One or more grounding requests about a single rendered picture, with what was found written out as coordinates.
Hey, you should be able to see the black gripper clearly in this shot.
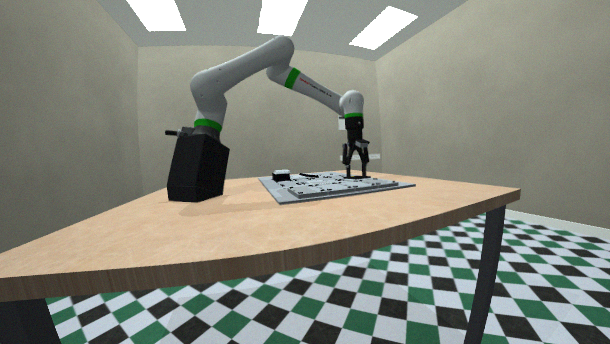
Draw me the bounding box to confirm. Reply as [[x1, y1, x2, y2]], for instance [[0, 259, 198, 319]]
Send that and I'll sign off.
[[342, 128, 369, 179]]

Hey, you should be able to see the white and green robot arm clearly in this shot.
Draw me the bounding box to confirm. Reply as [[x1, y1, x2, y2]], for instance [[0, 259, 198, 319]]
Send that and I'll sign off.
[[165, 35, 364, 143]]

